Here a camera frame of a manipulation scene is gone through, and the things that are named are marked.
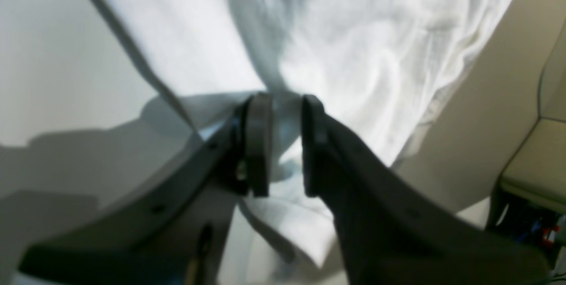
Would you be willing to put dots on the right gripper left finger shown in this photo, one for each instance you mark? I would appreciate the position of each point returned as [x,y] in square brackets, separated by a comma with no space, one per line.
[175,233]

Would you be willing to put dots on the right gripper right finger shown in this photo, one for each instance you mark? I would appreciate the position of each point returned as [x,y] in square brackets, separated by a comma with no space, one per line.
[391,235]

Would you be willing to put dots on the white printed t-shirt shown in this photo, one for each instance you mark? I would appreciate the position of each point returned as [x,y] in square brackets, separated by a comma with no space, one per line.
[384,68]

